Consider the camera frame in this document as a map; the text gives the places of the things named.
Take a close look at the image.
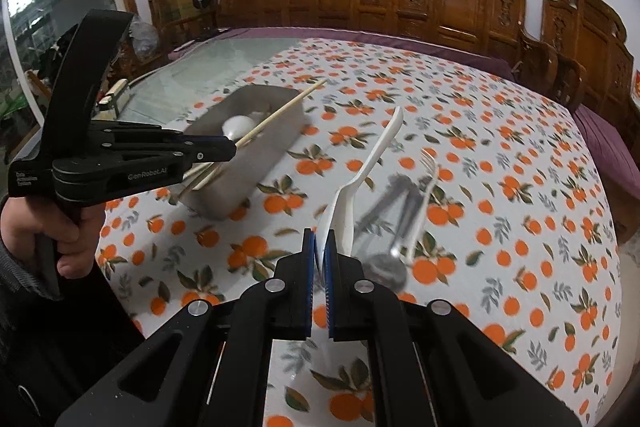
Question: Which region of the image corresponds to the white long-handled plastic spoon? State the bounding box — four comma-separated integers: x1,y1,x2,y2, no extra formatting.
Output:
315,106,405,258

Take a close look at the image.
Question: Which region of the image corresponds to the purple armchair cushion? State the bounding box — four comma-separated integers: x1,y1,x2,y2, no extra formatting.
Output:
572,104,633,248

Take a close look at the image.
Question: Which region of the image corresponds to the person's left forearm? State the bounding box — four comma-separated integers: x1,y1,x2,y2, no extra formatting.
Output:
0,232,146,427

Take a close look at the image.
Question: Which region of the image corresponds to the wooden chopstick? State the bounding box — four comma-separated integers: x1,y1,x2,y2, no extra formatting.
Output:
177,79,328,202
180,87,316,202
182,161,226,195
177,163,228,204

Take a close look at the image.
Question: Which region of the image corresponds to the clear plastic bag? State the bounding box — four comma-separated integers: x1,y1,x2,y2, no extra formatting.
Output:
127,19,161,52

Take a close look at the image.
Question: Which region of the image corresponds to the small cream box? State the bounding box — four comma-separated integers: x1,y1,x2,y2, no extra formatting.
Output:
97,78,132,114

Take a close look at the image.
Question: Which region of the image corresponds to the orange fruit print tablecloth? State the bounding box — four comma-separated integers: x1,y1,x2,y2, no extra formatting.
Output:
95,37,623,427

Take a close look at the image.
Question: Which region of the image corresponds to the purple sofa cushion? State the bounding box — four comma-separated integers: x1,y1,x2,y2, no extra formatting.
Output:
167,27,516,80

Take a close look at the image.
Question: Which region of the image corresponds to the wooden side chair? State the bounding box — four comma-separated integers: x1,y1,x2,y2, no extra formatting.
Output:
115,14,221,72

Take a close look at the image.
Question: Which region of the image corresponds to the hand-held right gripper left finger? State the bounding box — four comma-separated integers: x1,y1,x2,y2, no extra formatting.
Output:
55,228,318,427

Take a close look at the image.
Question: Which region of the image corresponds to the person's left hand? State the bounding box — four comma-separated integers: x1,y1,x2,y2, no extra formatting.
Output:
0,195,107,280

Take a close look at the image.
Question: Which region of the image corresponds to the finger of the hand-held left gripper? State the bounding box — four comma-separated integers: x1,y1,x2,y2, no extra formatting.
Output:
54,144,237,168
92,120,236,148

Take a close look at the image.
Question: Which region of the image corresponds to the stainless steel rectangular tray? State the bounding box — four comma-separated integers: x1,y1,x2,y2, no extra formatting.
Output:
182,84,308,220

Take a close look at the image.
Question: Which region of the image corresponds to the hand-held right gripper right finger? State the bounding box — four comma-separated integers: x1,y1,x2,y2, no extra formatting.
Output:
321,232,583,427

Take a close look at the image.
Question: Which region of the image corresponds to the white round soup spoon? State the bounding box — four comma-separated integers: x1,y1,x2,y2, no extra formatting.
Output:
221,107,273,142

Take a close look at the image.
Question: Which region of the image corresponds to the metal fork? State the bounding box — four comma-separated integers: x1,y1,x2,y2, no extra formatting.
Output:
395,148,441,264

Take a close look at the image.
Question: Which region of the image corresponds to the carved wooden armchair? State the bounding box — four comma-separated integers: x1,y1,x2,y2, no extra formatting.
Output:
520,0,640,148

